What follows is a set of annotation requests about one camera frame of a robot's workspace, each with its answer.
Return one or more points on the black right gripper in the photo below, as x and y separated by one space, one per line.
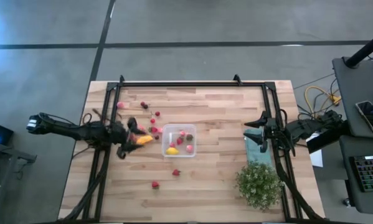
271 130

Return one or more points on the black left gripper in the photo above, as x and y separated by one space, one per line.
119 137

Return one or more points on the red plastic strawberry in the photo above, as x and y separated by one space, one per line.
153 129
132 137
176 172
155 185
189 137
179 141

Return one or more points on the yellow plastic banana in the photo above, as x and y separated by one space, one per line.
144 140

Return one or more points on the small pink fruit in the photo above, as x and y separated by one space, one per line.
160 130
172 144
142 127

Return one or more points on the red plastic cherry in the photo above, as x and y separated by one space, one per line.
152 120
157 113

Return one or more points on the clear plastic tupperware container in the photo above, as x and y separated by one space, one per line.
167 130

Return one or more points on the yellow plastic lemon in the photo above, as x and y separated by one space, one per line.
172 151

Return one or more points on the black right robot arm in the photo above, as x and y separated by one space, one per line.
307 127

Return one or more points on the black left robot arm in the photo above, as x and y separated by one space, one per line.
64 130

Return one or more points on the teal folded cloth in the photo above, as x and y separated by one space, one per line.
257 155

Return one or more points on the green bushy potted plant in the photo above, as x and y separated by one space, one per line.
259 186

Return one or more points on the white paper sheet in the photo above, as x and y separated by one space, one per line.
317 158

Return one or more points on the black box beside table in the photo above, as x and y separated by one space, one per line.
329 140

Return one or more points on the grey side desk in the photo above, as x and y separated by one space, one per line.
351 93

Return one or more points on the smartphone in tan case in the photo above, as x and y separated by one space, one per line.
365 115

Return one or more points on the small caster wheel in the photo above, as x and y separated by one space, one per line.
346 202

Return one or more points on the black backlit keyboard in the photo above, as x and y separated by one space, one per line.
370 172

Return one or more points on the grey metal stand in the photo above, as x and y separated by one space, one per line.
5 151

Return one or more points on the black round pole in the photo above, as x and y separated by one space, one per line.
363 49

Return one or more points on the grey keyboard desk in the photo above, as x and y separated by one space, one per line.
370 202

